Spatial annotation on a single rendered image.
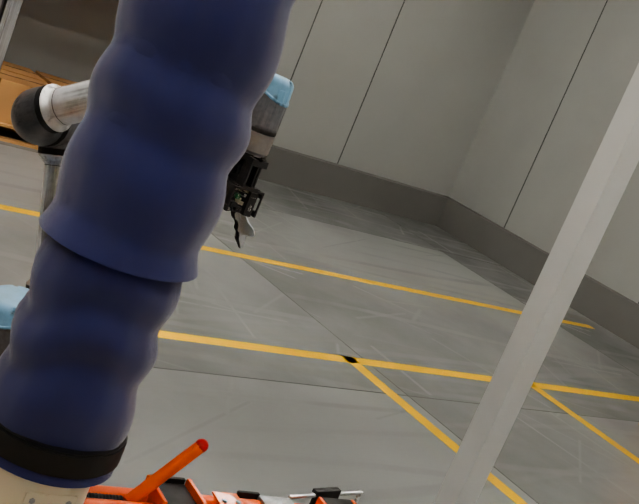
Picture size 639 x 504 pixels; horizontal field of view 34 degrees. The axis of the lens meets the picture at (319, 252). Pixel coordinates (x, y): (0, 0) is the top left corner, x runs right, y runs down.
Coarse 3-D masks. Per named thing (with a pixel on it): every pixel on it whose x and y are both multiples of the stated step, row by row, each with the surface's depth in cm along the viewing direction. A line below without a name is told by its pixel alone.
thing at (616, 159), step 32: (608, 128) 431; (608, 160) 428; (608, 192) 429; (576, 224) 434; (576, 256) 434; (544, 288) 442; (576, 288) 442; (544, 320) 440; (512, 352) 449; (544, 352) 448; (512, 384) 446; (480, 416) 456; (512, 416) 454; (480, 448) 453; (448, 480) 464; (480, 480) 460
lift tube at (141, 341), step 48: (144, 48) 136; (48, 240) 149; (48, 288) 144; (96, 288) 142; (144, 288) 144; (48, 336) 144; (96, 336) 144; (144, 336) 150; (0, 384) 150; (48, 384) 146; (96, 384) 147; (48, 432) 148; (96, 432) 150; (48, 480) 149; (96, 480) 154
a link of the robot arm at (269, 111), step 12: (276, 84) 196; (288, 84) 197; (264, 96) 196; (276, 96) 196; (288, 96) 198; (264, 108) 197; (276, 108) 197; (252, 120) 197; (264, 120) 197; (276, 120) 198; (264, 132) 198; (276, 132) 200
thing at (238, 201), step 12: (252, 156) 199; (264, 156) 203; (240, 168) 201; (252, 168) 200; (264, 168) 199; (228, 180) 200; (240, 180) 199; (252, 180) 199; (228, 192) 201; (240, 192) 201; (252, 192) 201; (228, 204) 198; (240, 204) 201; (252, 204) 202; (252, 216) 203
